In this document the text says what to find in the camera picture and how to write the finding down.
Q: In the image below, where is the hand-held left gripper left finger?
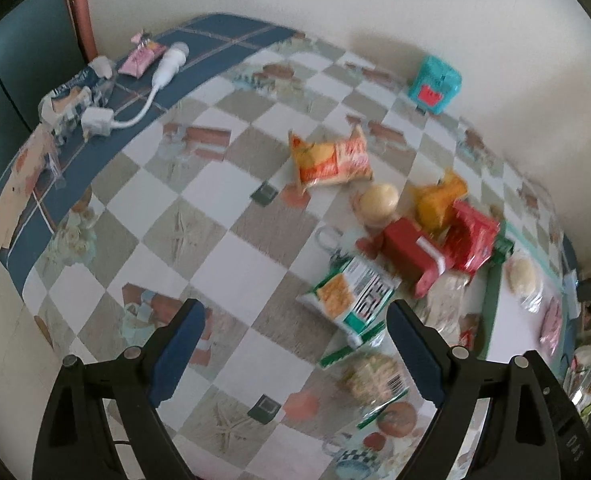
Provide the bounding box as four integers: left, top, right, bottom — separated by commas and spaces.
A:
32, 299, 206, 480

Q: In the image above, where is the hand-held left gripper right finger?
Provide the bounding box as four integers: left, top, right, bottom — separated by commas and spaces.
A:
386, 300, 561, 480

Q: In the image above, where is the cookie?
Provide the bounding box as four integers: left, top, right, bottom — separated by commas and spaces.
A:
318, 330, 426, 431

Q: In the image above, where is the small red snack packet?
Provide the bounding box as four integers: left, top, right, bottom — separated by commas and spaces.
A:
458, 315, 481, 351

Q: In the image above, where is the beige cracker packet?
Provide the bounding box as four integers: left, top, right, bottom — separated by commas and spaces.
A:
420, 272, 471, 341

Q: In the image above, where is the green and white cracker packet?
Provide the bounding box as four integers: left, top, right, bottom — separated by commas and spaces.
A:
295, 255, 399, 348

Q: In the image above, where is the teal-edged shallow tray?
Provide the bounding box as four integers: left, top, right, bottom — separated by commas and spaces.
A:
480, 220, 569, 366

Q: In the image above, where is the red and white box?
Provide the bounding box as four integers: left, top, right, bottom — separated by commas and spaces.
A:
358, 217, 449, 298

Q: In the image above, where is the small round pale bun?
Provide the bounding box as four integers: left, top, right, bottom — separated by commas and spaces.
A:
358, 183, 401, 226

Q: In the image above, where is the orange snack packet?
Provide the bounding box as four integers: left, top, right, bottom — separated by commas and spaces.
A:
288, 125, 375, 192

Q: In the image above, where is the checked printed tablecloth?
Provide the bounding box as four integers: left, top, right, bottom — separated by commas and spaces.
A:
0, 12, 581, 480

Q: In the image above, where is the large red snack packet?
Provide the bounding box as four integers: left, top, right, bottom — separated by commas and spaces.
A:
443, 200, 501, 273

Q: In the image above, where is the round bun in clear wrapper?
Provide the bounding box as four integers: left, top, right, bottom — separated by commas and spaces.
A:
505, 252, 546, 313

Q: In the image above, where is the green snack packet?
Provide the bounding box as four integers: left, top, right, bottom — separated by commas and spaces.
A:
493, 237, 515, 266

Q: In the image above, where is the pink snack packet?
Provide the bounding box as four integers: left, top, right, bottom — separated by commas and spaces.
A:
539, 295, 565, 356
118, 32, 168, 78

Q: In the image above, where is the yellow snack packet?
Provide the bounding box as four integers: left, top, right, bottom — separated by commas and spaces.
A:
408, 169, 469, 233

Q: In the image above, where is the brown cardboard piece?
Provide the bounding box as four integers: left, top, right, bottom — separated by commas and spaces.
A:
0, 125, 58, 256

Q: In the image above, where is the white power adapter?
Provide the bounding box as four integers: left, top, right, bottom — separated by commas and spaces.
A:
80, 105, 116, 137

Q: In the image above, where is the teal plastic container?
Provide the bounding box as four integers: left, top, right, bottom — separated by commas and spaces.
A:
407, 55, 463, 115

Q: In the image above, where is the blue and white torn packet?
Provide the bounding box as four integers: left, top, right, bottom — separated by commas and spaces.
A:
38, 70, 116, 136

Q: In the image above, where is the small white plug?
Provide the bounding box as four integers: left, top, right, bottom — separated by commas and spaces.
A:
90, 57, 116, 79

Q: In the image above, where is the dark teal framed panel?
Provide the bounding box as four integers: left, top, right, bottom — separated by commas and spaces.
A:
0, 0, 96, 133

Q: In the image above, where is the white wand with cable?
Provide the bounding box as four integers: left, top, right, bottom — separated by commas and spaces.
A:
112, 42, 191, 130

